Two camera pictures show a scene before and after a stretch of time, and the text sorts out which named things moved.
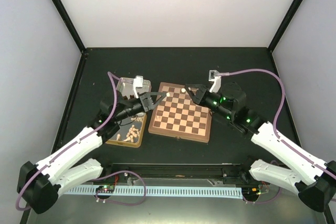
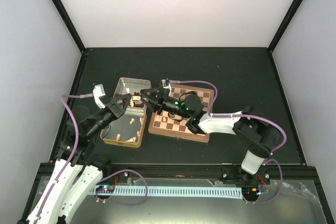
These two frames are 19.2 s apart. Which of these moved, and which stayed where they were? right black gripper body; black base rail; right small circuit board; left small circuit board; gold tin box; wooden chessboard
Moved: right black gripper body
Stayed: right small circuit board; left small circuit board; black base rail; gold tin box; wooden chessboard
